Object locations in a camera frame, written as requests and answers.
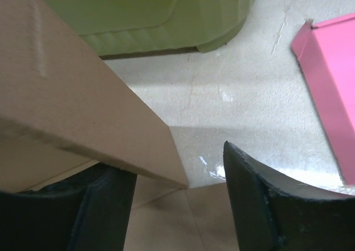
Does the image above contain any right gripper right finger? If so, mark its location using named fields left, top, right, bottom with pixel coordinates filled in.
left=223, top=142, right=354, bottom=250

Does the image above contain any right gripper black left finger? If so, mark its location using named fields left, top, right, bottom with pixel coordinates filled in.
left=1, top=163, right=137, bottom=250

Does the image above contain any brown cardboard paper box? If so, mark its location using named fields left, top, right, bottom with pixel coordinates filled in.
left=1, top=0, right=239, bottom=250

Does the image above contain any pink sponge block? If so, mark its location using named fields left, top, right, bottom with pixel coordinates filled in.
left=291, top=13, right=354, bottom=185

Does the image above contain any olive green plastic bin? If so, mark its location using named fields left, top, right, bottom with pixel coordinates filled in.
left=43, top=0, right=255, bottom=56

